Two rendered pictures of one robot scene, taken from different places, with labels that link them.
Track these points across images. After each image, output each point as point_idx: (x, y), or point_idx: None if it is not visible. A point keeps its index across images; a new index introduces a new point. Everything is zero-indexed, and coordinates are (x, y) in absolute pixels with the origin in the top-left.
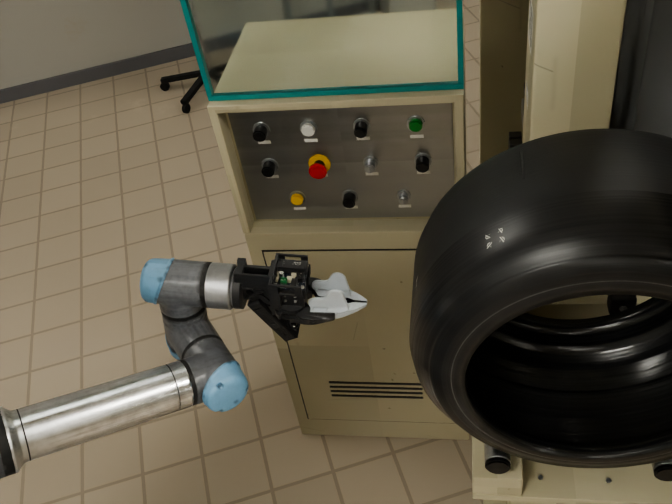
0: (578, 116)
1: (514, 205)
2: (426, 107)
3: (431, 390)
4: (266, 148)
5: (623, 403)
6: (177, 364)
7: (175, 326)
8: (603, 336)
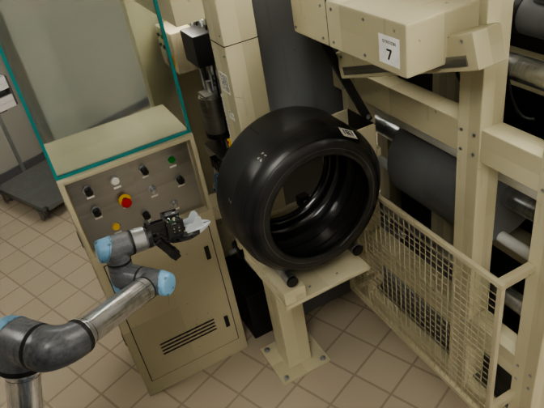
0: (258, 116)
1: (261, 143)
2: (174, 148)
3: (256, 246)
4: (92, 201)
5: (326, 235)
6: (138, 278)
7: (121, 270)
8: (303, 214)
